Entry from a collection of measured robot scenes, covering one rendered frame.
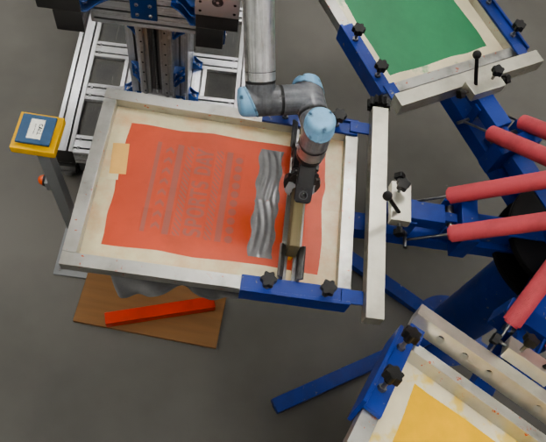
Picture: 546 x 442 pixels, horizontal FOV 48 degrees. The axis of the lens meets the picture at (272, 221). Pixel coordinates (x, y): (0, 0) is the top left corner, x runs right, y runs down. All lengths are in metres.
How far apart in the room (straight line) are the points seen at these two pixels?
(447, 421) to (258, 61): 0.93
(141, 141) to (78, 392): 1.14
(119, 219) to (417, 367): 0.89
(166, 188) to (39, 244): 1.14
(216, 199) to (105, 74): 1.35
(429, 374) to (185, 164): 0.91
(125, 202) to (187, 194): 0.18
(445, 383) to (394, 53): 1.18
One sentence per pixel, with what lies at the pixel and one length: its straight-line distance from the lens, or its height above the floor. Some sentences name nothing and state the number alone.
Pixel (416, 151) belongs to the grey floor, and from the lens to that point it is 3.24.
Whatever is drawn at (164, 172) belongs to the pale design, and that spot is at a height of 0.96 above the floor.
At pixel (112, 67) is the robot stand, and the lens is 3.05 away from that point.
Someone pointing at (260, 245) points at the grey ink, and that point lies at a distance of 1.75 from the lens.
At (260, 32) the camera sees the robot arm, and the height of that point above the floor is 1.46.
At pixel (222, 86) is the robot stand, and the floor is 0.21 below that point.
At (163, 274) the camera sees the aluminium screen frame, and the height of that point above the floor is 0.99.
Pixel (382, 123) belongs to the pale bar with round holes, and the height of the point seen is 1.04.
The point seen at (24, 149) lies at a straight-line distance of 1.95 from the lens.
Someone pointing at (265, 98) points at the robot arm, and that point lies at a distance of 1.52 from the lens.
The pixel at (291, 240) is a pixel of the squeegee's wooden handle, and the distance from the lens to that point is 1.66.
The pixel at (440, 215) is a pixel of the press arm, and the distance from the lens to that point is 1.84.
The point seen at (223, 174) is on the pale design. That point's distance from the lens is 1.85.
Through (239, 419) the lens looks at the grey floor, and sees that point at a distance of 2.59.
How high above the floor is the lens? 2.56
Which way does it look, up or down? 63 degrees down
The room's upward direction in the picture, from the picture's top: 16 degrees clockwise
